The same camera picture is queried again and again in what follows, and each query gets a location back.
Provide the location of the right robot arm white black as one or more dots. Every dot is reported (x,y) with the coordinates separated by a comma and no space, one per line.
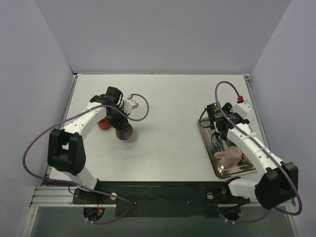
(259,174)

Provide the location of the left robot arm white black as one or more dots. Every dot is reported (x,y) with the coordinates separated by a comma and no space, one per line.
(66,151)

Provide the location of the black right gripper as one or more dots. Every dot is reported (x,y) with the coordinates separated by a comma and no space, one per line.
(217,108)

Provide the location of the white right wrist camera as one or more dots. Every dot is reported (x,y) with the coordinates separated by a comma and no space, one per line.
(243,108)

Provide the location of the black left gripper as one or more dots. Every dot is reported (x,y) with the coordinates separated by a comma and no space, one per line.
(118,121)

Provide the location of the aluminium frame rail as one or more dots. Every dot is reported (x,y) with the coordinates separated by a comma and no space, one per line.
(45,196)

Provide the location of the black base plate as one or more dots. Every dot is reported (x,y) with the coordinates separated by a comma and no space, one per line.
(209,198)

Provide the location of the lilac mug black handle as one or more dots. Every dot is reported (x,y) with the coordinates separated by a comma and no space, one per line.
(125,132)

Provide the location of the red mug black handle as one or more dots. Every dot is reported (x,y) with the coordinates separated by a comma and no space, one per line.
(104,124)

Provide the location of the pink mug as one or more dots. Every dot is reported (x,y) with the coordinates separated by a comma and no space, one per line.
(229,157)

